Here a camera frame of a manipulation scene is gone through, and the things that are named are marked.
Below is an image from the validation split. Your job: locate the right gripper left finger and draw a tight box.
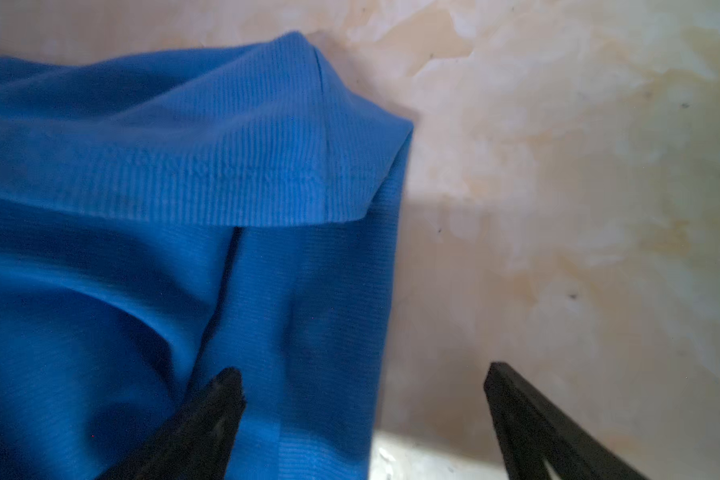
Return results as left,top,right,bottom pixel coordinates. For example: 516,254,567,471
98,367,246,480

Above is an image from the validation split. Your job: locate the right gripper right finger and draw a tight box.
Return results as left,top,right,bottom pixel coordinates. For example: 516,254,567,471
484,362,644,480

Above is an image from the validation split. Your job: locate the blue tank top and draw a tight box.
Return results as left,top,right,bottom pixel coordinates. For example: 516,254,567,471
0,32,413,479

